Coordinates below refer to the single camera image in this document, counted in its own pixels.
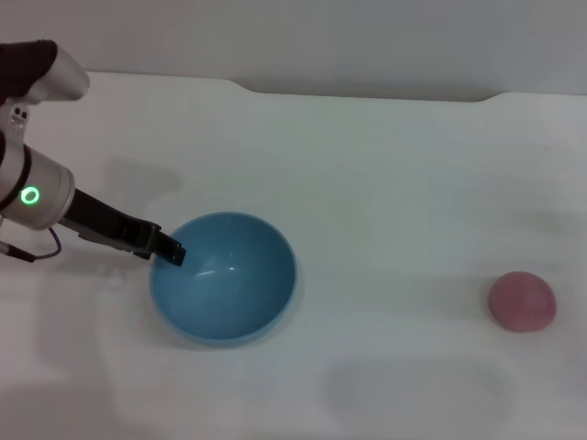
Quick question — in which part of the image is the pink peach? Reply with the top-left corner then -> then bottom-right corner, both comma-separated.
487,270 -> 559,333

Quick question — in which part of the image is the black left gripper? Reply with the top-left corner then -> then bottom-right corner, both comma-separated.
56,187 -> 188,268

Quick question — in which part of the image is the blue bowl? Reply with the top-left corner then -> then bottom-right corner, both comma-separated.
150,211 -> 300,349

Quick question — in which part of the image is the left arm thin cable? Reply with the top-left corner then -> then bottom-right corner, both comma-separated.
0,225 -> 63,264

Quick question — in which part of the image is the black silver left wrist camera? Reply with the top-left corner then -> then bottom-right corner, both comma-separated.
0,39 -> 91,105

